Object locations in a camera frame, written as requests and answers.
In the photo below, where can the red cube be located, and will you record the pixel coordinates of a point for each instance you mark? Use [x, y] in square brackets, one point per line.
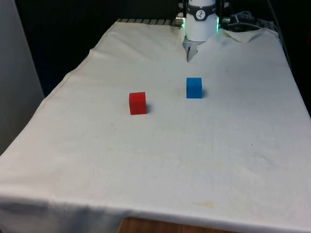
[137, 103]

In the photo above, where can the blue cube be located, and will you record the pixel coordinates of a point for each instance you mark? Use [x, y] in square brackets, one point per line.
[194, 88]

